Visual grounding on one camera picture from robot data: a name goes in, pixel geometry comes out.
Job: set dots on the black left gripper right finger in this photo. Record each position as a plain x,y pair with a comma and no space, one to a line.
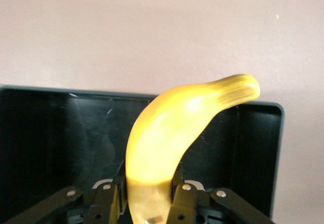
187,203

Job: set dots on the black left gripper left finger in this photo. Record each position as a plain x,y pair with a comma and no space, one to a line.
101,203

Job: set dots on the yellow banana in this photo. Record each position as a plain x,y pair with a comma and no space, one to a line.
162,145

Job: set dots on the black plastic box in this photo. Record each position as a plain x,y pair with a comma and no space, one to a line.
50,145

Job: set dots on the brown table mat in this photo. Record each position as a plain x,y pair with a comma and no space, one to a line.
101,32

